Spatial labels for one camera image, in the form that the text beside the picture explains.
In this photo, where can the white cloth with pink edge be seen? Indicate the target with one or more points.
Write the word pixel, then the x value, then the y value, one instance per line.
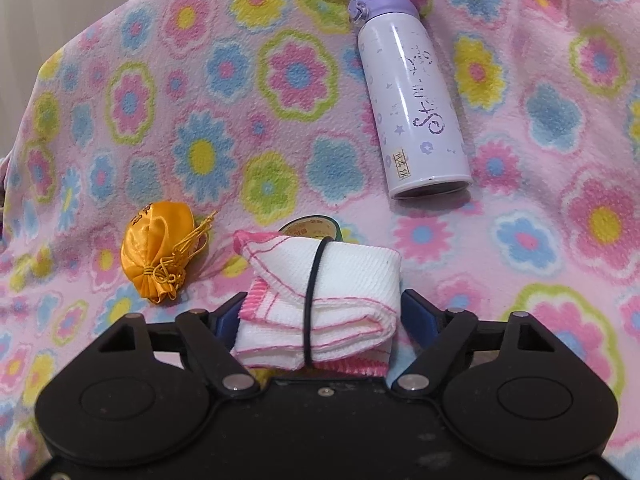
pixel 355 285

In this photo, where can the lavender thermos bottle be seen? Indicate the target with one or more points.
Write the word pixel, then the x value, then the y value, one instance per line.
pixel 410 105

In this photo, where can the black elastic band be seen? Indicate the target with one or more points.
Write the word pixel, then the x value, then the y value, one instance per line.
pixel 314 285

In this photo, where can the green tape roll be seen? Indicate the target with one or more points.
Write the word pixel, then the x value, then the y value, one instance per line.
pixel 310 227

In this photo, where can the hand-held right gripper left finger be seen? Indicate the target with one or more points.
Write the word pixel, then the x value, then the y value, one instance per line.
pixel 225 322

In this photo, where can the pink floral fleece blanket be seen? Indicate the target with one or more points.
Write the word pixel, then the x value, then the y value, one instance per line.
pixel 210 110

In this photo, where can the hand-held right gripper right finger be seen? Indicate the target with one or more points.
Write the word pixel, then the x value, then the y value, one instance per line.
pixel 420 317

